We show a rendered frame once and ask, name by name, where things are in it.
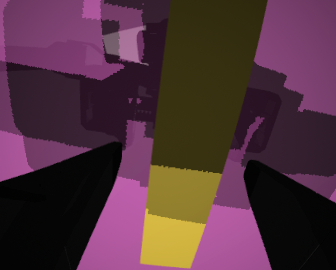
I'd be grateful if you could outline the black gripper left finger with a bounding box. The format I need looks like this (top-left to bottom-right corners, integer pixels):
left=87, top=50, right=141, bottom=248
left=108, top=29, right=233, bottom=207
left=0, top=141, right=123, bottom=270

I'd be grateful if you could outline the yellow bar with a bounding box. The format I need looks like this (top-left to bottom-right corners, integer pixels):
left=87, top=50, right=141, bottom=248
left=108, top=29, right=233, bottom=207
left=141, top=0, right=268, bottom=268

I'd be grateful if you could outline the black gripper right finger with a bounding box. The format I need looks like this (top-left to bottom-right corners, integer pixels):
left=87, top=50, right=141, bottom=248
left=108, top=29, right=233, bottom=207
left=244, top=160, right=336, bottom=270

